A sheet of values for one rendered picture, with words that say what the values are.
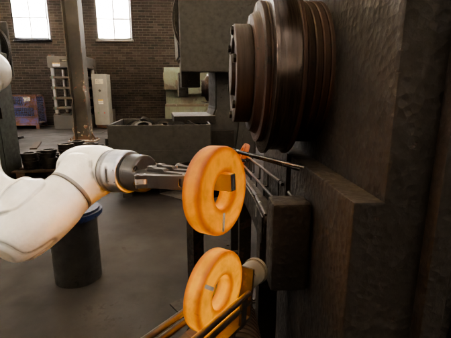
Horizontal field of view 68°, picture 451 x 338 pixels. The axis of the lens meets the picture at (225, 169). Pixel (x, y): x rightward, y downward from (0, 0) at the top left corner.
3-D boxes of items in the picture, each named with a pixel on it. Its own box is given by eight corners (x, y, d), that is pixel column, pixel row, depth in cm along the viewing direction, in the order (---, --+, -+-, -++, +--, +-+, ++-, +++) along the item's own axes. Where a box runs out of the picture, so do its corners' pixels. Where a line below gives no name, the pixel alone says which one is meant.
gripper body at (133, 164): (148, 185, 73) (182, 189, 68) (117, 195, 66) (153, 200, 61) (145, 151, 72) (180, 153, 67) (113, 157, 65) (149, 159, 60)
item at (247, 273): (251, 318, 69) (254, 269, 68) (249, 320, 69) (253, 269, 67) (221, 306, 73) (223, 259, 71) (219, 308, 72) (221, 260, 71)
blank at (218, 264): (226, 339, 66) (212, 332, 67) (250, 261, 71) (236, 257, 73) (186, 334, 53) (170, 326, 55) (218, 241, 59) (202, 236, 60)
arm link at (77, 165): (139, 174, 78) (101, 214, 70) (95, 169, 86) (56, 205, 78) (117, 135, 72) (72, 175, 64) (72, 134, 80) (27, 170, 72)
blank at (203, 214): (248, 146, 64) (233, 145, 65) (199, 144, 50) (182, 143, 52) (244, 227, 65) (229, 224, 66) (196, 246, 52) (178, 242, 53)
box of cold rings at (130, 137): (207, 176, 437) (205, 114, 419) (212, 194, 356) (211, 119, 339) (125, 178, 424) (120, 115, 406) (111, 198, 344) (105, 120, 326)
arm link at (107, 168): (98, 196, 69) (118, 200, 66) (92, 152, 67) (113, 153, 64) (131, 186, 76) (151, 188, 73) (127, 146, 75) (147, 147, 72)
